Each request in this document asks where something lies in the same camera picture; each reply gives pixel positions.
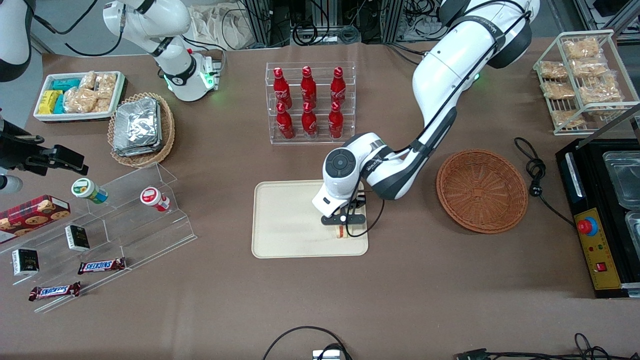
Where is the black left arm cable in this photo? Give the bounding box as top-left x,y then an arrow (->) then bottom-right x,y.
345,10 -> 531,238

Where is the small steel pan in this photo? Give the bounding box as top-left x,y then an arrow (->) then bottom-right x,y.
625,210 -> 640,246

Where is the grey metal bar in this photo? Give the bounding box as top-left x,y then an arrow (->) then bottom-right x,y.
587,102 -> 640,137

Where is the red lid yogurt cup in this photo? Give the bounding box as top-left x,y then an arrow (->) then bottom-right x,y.
140,186 -> 171,213

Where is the large steel pan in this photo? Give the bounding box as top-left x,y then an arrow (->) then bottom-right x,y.
602,150 -> 640,210

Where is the red cola bottle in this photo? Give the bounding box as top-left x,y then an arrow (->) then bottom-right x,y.
301,101 -> 319,139
272,67 -> 293,108
276,102 -> 295,140
327,101 -> 345,139
300,66 -> 318,107
330,67 -> 347,106

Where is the aluminium profile frame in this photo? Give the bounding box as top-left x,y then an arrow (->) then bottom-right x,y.
379,0 -> 407,44
243,0 -> 292,47

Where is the white cloth bag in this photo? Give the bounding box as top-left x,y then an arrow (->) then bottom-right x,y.
187,2 -> 254,51

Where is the green lid yogurt cup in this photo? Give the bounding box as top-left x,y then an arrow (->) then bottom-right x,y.
71,177 -> 109,205

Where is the black cable with connector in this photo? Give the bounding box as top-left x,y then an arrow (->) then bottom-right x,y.
452,332 -> 640,360

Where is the light wicker basket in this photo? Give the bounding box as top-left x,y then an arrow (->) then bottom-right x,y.
107,92 -> 176,168

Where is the red cookie box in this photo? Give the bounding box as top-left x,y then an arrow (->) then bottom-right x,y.
0,195 -> 71,245

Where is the black machine yellow panel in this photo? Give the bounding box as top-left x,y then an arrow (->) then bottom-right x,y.
556,137 -> 640,299

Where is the white snack tray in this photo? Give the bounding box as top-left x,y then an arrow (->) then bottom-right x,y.
33,71 -> 126,123

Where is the beige plastic tray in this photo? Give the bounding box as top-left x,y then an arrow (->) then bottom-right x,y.
251,178 -> 369,259

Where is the black looped cable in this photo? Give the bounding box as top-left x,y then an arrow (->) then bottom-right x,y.
262,326 -> 353,360

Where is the brown wicker basket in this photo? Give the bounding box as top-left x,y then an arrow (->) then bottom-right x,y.
436,149 -> 529,235

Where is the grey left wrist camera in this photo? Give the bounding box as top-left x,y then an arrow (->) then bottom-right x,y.
321,213 -> 366,227

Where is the small black box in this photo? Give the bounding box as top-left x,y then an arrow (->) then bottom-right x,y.
11,248 -> 40,277
65,224 -> 91,252

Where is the white wire rack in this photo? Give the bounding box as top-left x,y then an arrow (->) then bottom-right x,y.
532,30 -> 640,136

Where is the bagged bread pack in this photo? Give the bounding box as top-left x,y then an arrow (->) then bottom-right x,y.
570,57 -> 609,77
551,109 -> 586,129
579,75 -> 624,105
542,81 -> 576,100
563,37 -> 600,60
540,61 -> 568,80

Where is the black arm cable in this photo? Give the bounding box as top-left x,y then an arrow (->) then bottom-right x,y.
30,0 -> 126,57
345,10 -> 531,238

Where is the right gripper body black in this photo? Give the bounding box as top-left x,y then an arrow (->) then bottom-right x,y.
0,119 -> 46,173

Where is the black power cable with plug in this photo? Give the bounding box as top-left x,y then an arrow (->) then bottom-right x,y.
514,137 -> 576,227

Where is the clear acrylic stepped display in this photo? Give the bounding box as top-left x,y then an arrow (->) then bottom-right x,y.
0,161 -> 197,314

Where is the Snickers chocolate bar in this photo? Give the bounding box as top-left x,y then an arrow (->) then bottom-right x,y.
77,257 -> 127,275
28,282 -> 82,302

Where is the yellow snack pack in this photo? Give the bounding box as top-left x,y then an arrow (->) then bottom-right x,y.
38,90 -> 63,115

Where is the stack of foil containers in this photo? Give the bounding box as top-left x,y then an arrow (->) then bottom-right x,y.
112,97 -> 163,157

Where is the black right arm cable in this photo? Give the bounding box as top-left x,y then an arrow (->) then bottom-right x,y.
30,0 -> 126,57

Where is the clear acrylic bottle rack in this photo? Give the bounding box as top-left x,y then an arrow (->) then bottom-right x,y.
265,61 -> 357,146

